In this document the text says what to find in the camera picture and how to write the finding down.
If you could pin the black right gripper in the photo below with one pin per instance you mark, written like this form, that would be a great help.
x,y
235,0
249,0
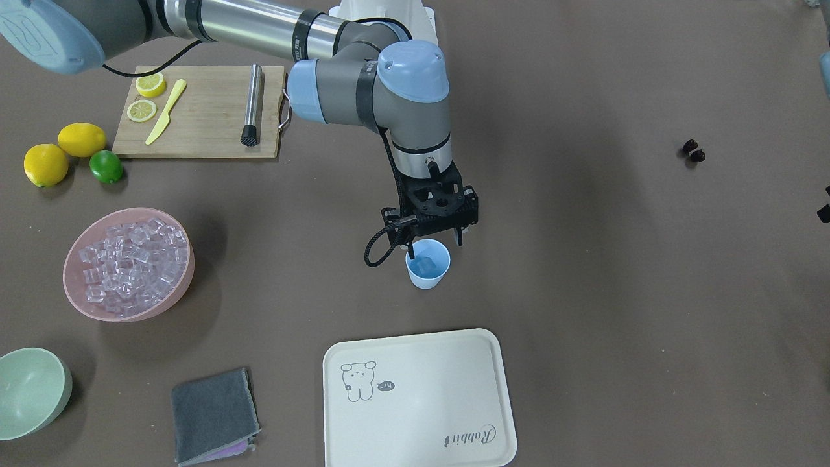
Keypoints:
x,y
461,233

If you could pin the clear ice cube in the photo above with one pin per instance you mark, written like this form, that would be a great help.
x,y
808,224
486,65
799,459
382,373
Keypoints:
x,y
423,266

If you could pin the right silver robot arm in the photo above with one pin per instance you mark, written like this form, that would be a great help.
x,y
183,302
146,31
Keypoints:
x,y
368,72

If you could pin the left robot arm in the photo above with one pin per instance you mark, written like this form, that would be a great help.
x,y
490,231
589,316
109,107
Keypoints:
x,y
824,68

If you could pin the light blue cup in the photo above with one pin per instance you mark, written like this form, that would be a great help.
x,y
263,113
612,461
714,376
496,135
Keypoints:
x,y
437,252

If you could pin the pile of ice cubes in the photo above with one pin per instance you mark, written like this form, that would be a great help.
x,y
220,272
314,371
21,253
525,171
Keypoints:
x,y
131,268

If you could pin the cream rabbit tray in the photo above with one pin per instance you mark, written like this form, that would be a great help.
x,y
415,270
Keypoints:
x,y
432,399

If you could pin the steel muddler black tip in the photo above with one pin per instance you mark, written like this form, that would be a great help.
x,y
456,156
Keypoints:
x,y
250,134

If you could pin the dark cherry pair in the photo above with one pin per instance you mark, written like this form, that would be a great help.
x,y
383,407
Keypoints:
x,y
693,152

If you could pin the grey folded cloth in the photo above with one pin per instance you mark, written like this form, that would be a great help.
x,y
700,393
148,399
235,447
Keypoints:
x,y
214,417

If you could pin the yellow plastic knife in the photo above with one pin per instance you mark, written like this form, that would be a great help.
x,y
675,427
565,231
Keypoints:
x,y
164,119

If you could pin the pink bowl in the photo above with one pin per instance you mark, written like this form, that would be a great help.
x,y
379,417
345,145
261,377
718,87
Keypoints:
x,y
70,280

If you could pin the lemon slice near knife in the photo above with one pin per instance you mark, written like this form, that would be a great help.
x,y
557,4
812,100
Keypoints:
x,y
141,111

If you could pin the lemon slice far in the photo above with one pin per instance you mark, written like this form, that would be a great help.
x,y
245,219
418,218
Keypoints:
x,y
151,86

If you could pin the green lime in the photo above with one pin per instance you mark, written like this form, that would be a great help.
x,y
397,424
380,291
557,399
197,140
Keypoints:
x,y
106,166

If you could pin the yellow lemon near lime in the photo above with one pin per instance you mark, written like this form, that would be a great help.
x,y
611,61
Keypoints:
x,y
82,140

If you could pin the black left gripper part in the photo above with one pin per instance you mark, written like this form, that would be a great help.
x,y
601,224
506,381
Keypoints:
x,y
824,214

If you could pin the yellow lemon outer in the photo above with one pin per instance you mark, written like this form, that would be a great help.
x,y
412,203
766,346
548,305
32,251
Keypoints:
x,y
45,165

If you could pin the green bowl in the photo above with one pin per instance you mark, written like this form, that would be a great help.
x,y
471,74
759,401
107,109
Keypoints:
x,y
36,386

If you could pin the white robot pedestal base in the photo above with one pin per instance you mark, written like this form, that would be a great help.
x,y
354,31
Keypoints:
x,y
416,18

